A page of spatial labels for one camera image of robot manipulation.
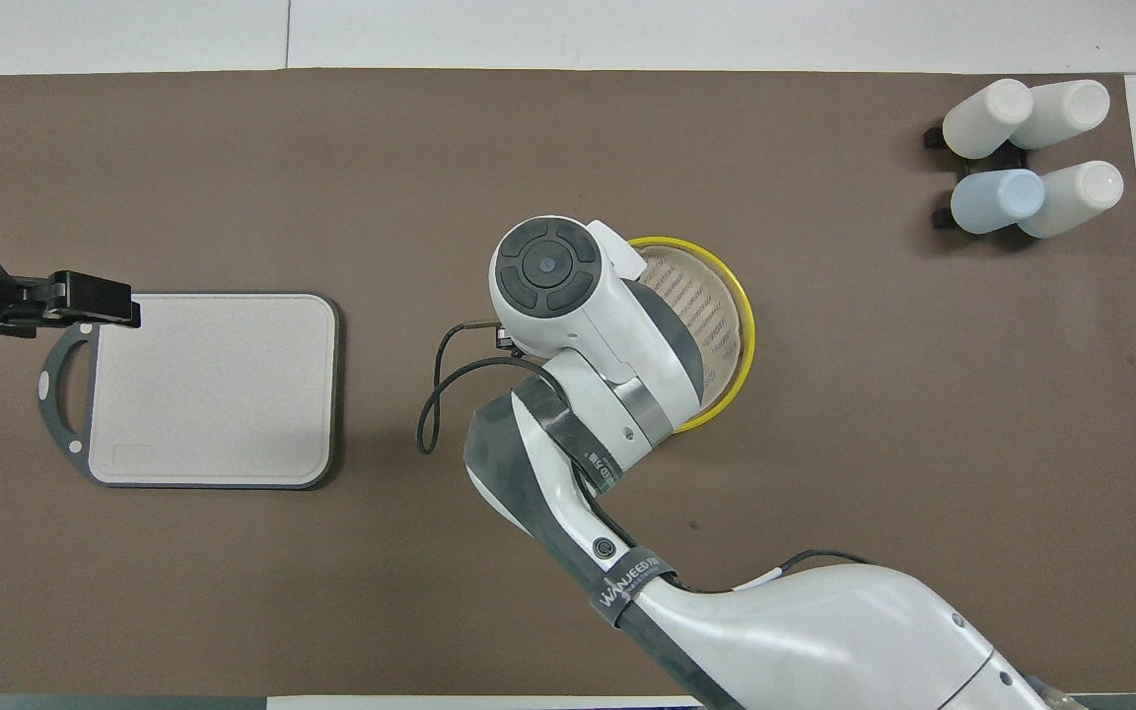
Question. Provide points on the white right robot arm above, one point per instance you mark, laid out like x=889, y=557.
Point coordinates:
x=824, y=631

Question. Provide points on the grey cutting board black rim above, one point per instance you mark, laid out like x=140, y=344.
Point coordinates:
x=223, y=394

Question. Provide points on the brown table mat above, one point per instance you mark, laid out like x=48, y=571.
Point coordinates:
x=233, y=592

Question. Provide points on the black cup rack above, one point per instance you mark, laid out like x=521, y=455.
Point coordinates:
x=935, y=136

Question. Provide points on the cream plastic cup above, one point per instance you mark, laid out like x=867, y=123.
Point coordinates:
x=982, y=118

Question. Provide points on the light blue plastic cup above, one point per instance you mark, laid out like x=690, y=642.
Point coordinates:
x=997, y=200

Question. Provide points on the white plastic cup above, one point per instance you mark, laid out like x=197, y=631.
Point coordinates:
x=1081, y=197

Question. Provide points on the white cup with blue rim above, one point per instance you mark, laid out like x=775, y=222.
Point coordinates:
x=1071, y=110

